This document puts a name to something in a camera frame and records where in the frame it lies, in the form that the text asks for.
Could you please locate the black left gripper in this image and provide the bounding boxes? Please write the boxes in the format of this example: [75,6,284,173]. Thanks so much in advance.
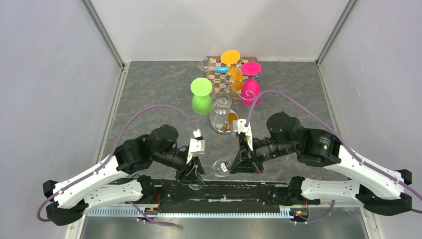
[153,147,205,186]

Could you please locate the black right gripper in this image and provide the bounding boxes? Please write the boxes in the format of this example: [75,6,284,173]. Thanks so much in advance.
[229,133,297,173]

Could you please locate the clear wine glass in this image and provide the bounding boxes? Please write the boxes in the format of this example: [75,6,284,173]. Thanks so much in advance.
[198,57,215,72]
[188,154,235,191]
[209,93,232,132]

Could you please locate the chrome wine glass rack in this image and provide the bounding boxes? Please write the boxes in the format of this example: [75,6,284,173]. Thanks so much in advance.
[211,74,261,134]

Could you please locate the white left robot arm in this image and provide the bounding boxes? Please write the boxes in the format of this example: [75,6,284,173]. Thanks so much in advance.
[42,124,206,226]

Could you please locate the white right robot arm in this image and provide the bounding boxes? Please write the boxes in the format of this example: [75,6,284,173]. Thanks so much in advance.
[228,112,412,216]

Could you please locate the clear wine glass front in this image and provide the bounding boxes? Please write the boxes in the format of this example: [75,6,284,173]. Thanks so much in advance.
[209,93,232,132]

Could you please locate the pink plastic wine glass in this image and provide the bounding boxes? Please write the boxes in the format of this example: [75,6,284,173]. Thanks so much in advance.
[241,62,262,106]

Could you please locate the green plastic wine glass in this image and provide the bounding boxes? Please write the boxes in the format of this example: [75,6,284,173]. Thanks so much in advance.
[191,77,213,115]

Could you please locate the clear wine glass back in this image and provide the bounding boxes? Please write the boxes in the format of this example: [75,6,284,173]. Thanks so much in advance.
[198,57,215,72]

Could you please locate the orange plastic wine glass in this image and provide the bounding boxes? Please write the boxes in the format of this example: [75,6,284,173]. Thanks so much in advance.
[220,50,244,93]

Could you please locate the wooden chess board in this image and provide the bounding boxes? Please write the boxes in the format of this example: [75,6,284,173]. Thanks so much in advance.
[206,56,258,100]

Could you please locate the blue cylindrical tube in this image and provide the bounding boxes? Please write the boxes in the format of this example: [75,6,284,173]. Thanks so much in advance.
[214,66,229,74]

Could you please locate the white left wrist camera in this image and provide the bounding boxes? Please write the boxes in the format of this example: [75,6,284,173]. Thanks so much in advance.
[187,129,206,164]

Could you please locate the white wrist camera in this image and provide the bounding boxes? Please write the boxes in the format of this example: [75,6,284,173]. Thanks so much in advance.
[231,119,254,151]
[187,129,206,164]

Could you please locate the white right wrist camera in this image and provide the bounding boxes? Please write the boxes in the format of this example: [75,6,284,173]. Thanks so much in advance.
[231,119,254,151]

